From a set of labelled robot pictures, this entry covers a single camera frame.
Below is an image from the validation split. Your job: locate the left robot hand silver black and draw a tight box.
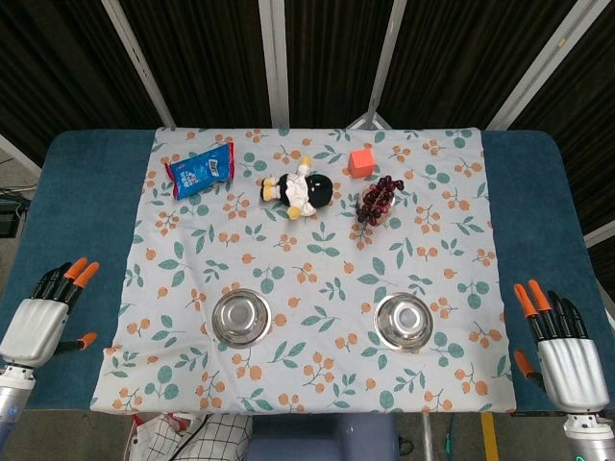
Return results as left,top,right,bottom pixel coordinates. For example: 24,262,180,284
0,256,101,370

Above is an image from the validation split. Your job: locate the metal bowl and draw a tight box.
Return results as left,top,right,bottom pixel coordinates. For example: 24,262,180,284
373,291,435,354
210,287,274,351

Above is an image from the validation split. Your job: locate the grey tripod stand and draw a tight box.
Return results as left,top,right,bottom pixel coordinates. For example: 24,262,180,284
345,90,393,130

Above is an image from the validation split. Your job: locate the grey table leg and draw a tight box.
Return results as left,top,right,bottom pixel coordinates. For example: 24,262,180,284
421,412,434,461

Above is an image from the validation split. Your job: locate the black white plush doll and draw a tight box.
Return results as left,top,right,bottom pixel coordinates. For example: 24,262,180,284
256,153,336,221

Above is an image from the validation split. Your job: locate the orange cube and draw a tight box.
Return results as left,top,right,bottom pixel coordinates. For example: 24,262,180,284
348,147,376,180

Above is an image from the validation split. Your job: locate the white partition post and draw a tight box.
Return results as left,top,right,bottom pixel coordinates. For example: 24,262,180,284
368,0,409,117
583,220,615,247
0,133,42,179
258,0,291,130
100,0,177,129
484,0,600,131

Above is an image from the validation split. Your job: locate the white red plastic bag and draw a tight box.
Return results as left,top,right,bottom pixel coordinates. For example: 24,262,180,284
130,411,196,455

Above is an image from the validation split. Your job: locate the blue-grey robot torso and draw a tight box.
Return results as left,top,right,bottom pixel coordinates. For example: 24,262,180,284
247,412,400,461

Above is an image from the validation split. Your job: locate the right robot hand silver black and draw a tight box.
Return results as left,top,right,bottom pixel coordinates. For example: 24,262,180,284
512,279,611,415

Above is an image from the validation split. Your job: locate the floral print tablecloth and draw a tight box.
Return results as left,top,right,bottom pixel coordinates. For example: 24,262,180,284
89,125,518,417

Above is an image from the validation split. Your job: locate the white black checked bag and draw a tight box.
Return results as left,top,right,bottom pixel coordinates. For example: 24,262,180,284
143,412,254,461

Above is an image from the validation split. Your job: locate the dark red grape bunch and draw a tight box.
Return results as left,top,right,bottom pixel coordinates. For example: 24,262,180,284
355,175,406,226

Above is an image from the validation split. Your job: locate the teal table cover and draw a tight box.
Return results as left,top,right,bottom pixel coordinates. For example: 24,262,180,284
0,129,615,414

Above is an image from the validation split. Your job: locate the black equipment box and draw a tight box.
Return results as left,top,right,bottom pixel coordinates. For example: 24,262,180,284
0,189,28,236

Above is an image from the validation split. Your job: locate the blue snack bag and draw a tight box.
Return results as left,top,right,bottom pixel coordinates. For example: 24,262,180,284
163,140,236,202

